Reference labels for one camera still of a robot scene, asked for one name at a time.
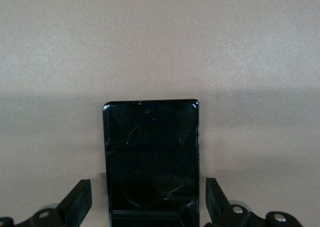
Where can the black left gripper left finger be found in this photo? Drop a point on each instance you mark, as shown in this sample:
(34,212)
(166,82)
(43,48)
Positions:
(75,204)

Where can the black slab smartphone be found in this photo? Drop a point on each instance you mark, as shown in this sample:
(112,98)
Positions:
(150,149)

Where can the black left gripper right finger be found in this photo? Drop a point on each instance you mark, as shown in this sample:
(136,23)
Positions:
(220,212)

